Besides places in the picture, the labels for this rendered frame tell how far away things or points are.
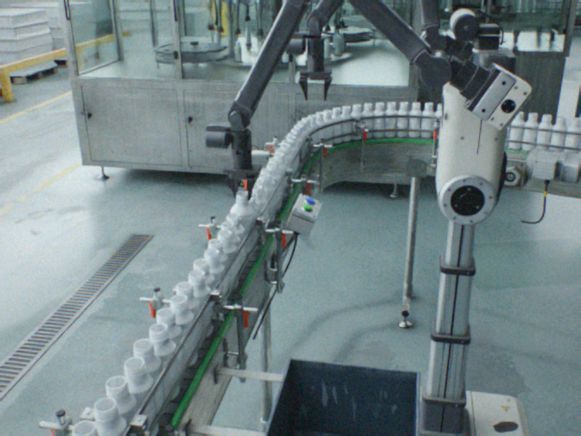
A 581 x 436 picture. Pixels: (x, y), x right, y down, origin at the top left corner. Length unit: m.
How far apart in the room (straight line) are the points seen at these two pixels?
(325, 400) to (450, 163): 0.75
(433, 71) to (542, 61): 5.25
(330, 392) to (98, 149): 4.31
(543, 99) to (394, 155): 3.89
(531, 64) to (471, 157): 5.01
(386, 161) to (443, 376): 1.29
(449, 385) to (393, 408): 0.68
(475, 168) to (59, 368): 2.26
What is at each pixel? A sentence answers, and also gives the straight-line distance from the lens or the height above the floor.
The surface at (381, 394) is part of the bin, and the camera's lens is 1.59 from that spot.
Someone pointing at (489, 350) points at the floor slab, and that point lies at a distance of 3.38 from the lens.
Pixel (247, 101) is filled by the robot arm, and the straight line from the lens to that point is 1.72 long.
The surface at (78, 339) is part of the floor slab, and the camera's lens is 3.52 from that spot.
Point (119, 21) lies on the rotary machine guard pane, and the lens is 5.32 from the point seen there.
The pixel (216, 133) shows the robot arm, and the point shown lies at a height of 1.39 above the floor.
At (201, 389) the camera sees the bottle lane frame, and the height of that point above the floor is 0.96.
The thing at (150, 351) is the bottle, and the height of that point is 1.16.
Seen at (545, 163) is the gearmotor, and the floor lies 1.01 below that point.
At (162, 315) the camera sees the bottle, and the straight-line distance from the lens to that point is 1.38.
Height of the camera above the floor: 1.87
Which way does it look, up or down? 23 degrees down
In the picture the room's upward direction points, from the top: 1 degrees counter-clockwise
